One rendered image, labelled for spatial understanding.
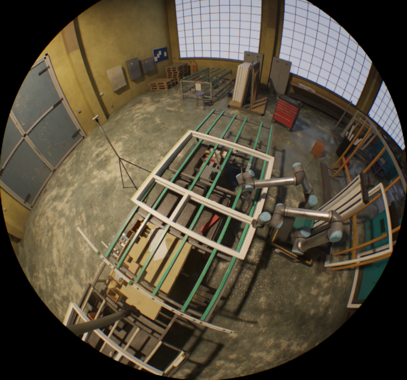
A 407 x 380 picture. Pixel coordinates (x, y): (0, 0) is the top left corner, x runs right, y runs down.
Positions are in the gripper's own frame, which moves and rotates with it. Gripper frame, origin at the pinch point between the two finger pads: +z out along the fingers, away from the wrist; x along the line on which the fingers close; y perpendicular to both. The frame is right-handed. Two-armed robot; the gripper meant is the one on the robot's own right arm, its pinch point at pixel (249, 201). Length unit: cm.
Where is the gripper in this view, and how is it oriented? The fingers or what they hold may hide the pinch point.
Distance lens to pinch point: 166.6
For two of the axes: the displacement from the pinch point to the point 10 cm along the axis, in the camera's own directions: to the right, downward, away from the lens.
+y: -8.4, 2.3, -5.0
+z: 3.6, 9.2, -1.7
